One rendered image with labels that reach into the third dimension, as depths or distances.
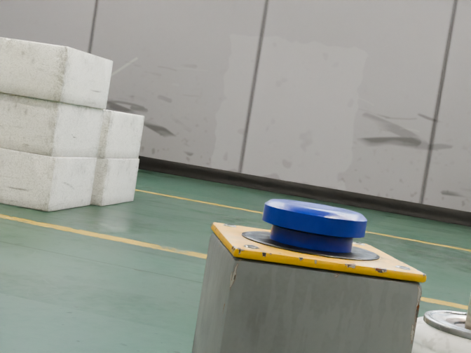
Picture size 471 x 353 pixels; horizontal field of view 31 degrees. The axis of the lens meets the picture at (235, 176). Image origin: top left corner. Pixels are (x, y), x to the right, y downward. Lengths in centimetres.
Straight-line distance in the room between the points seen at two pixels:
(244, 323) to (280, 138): 526
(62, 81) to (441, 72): 320
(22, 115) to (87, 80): 27
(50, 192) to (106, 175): 42
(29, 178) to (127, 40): 319
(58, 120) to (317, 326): 252
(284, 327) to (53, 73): 252
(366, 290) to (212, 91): 538
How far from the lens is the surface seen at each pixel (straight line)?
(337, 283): 30
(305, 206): 31
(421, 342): 55
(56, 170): 280
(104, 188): 317
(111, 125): 318
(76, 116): 292
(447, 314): 59
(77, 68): 286
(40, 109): 281
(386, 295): 30
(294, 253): 30
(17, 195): 284
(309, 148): 551
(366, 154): 546
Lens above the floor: 35
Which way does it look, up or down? 3 degrees down
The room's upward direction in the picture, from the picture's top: 9 degrees clockwise
